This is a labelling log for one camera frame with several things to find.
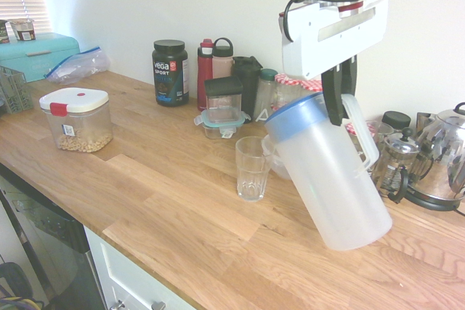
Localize dark red water bottle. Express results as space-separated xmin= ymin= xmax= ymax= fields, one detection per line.
xmin=197 ymin=38 xmax=215 ymax=112

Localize clear drinking glass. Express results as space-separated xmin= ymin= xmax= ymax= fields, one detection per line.
xmin=235 ymin=136 xmax=272 ymax=203

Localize yogurt cup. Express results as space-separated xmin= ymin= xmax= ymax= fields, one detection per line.
xmin=9 ymin=18 xmax=36 ymax=41

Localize jar with black lid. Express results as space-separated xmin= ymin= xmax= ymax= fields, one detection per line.
xmin=381 ymin=110 xmax=412 ymax=136

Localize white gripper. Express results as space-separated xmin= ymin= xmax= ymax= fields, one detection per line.
xmin=281 ymin=0 xmax=389 ymax=126

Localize black Vega protein tub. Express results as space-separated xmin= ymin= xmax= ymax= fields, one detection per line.
xmin=152 ymin=39 xmax=190 ymax=107

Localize black shaker bottle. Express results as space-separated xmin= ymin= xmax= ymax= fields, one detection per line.
xmin=231 ymin=55 xmax=263 ymax=122

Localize grey plastic basket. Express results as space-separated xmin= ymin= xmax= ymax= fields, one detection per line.
xmin=0 ymin=65 xmax=33 ymax=115

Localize clear bottle with green lid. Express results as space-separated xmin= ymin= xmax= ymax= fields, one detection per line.
xmin=253 ymin=68 xmax=280 ymax=124

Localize square container with black lid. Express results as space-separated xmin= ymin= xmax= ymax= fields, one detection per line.
xmin=203 ymin=76 xmax=243 ymax=124

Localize teal bread box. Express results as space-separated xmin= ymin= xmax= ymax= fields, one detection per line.
xmin=0 ymin=32 xmax=84 ymax=84

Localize glass French press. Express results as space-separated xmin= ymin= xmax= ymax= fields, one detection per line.
xmin=371 ymin=127 xmax=424 ymax=205

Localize clear zip bag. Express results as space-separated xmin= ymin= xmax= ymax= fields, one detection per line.
xmin=43 ymin=46 xmax=110 ymax=85

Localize silver drawer handle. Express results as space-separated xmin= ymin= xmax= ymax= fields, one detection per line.
xmin=110 ymin=298 xmax=167 ymax=310

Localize glass container with teal lid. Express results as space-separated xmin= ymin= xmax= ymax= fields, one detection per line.
xmin=193 ymin=109 xmax=252 ymax=140

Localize pink water bottle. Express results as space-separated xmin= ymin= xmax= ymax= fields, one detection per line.
xmin=211 ymin=37 xmax=235 ymax=81

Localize steel electric kettle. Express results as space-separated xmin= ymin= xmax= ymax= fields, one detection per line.
xmin=405 ymin=102 xmax=465 ymax=213

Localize cereal container with white lid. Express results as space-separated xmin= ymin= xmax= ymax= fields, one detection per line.
xmin=39 ymin=87 xmax=113 ymax=154

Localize white cabinet drawer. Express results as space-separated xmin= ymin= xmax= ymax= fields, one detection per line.
xmin=83 ymin=224 xmax=197 ymax=310

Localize jar with red checkered lid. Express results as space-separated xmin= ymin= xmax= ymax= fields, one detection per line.
xmin=297 ymin=78 xmax=324 ymax=99
xmin=274 ymin=73 xmax=302 ymax=107
xmin=344 ymin=120 xmax=395 ymax=151

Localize tangled floor cables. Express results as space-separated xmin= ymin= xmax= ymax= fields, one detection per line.
xmin=0 ymin=261 xmax=44 ymax=310

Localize translucent pitcher with blue lid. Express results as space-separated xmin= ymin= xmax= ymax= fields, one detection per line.
xmin=264 ymin=91 xmax=394 ymax=252

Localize black dishwasher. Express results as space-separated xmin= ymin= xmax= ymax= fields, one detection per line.
xmin=0 ymin=164 xmax=106 ymax=310

